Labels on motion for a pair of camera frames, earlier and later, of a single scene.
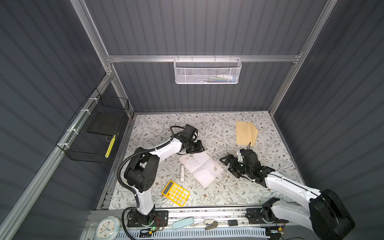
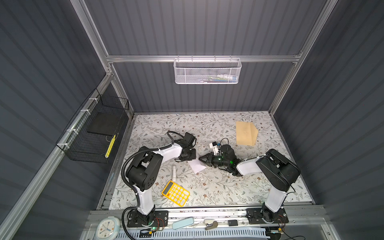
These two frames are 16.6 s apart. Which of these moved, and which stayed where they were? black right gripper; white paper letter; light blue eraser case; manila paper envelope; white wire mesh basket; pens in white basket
Moved: white paper letter; black right gripper
Stayed: manila paper envelope; light blue eraser case; pens in white basket; white wire mesh basket
